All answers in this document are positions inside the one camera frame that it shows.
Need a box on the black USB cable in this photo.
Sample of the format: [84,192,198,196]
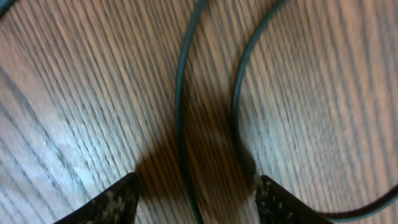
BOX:
[230,0,398,223]
[174,0,208,224]

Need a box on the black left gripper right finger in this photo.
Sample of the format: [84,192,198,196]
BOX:
[255,175,331,224]

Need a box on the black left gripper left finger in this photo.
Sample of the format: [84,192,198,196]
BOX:
[58,172,139,224]

